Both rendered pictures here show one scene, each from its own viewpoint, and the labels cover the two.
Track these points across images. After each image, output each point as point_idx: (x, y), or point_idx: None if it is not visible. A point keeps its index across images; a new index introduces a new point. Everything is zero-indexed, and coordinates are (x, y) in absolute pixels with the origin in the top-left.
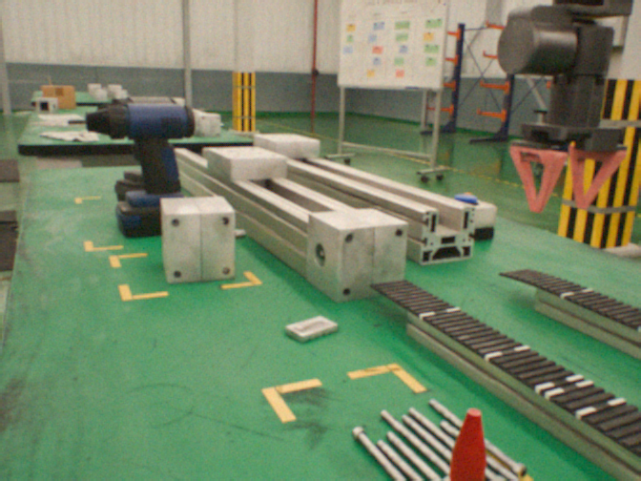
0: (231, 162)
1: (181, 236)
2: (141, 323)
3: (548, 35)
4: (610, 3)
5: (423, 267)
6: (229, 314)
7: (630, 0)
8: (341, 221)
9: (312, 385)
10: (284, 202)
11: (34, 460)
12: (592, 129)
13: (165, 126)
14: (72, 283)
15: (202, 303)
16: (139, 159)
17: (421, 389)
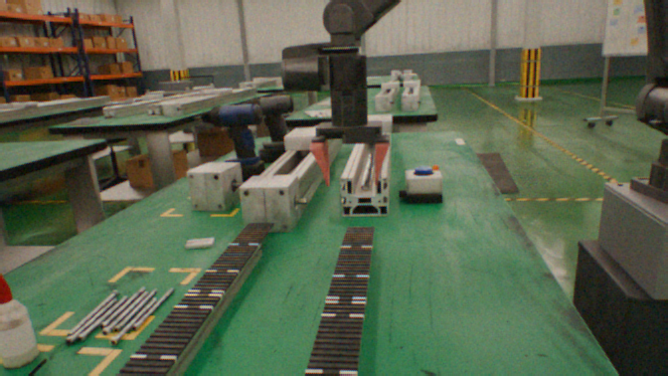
0: (284, 139)
1: (195, 184)
2: (145, 228)
3: (293, 67)
4: (332, 39)
5: (341, 218)
6: (185, 230)
7: (351, 34)
8: (253, 182)
9: (148, 270)
10: (273, 167)
11: (22, 274)
12: (344, 128)
13: (240, 118)
14: (157, 205)
15: (185, 223)
16: (231, 137)
17: (184, 283)
